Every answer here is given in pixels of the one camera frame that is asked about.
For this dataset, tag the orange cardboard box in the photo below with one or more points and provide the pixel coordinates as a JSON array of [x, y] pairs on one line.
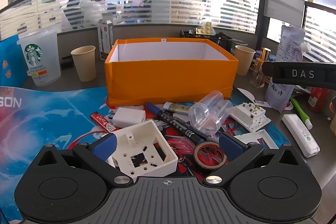
[[168, 79]]

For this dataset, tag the clear cup with green logo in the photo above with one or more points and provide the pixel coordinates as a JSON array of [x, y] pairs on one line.
[[39, 56]]

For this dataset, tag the white wall socket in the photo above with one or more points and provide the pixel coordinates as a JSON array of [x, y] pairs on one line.
[[249, 115]]

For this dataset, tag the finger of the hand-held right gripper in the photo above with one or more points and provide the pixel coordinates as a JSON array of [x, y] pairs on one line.
[[283, 69], [302, 82]]

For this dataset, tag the red can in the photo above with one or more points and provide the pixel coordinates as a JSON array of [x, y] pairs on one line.
[[317, 99]]

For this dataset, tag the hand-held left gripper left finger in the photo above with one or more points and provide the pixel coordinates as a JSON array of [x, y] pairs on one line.
[[105, 146]]

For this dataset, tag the grey partition panel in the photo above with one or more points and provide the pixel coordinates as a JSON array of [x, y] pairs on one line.
[[283, 10]]

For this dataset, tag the clear glass jar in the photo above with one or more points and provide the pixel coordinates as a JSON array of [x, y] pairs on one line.
[[240, 43]]

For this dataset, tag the blue printed desk mat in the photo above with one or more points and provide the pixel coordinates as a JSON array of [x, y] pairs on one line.
[[52, 113]]

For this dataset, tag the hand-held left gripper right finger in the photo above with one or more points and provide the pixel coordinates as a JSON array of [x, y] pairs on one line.
[[229, 146]]

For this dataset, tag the striped glass partition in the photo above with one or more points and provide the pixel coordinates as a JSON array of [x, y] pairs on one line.
[[183, 3]]

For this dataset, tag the black white carton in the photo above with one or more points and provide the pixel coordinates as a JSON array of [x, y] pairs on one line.
[[105, 40]]

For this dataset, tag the white charger adapter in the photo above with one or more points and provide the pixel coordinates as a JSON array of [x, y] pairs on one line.
[[128, 116]]

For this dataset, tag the white remote control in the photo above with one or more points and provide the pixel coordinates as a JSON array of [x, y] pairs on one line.
[[302, 134]]

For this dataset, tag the white square junction box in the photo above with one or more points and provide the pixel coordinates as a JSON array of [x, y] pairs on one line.
[[160, 161]]

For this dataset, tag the beige paper cup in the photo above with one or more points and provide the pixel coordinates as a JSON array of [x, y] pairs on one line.
[[244, 61], [84, 64]]

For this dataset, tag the white paper card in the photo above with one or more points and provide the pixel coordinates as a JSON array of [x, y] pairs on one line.
[[248, 95]]

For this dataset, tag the white ointment tube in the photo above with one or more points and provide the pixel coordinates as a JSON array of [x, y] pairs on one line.
[[176, 108]]

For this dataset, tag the white spouted pouch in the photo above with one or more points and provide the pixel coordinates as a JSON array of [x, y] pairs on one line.
[[290, 48]]

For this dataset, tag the beige building brick plate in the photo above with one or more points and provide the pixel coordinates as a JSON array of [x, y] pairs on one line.
[[204, 28]]

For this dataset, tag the black marker pen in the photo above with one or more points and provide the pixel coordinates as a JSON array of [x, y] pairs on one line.
[[178, 127]]

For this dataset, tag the blue flowered folder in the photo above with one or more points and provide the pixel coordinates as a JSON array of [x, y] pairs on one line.
[[10, 64]]

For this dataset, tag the white frame plate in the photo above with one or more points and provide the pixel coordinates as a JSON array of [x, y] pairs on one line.
[[271, 141]]

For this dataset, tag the red printed stick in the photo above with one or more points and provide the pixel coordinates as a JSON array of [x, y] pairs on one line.
[[101, 120]]

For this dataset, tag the green white pen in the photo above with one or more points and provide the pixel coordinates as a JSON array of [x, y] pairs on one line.
[[299, 109]]

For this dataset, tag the clear plastic double jar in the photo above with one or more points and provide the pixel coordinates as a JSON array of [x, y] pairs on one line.
[[210, 116]]

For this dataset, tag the brown tape roll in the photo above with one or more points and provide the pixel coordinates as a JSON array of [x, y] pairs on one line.
[[199, 161]]

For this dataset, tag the black mesh organizer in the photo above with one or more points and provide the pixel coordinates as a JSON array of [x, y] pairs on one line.
[[223, 41]]

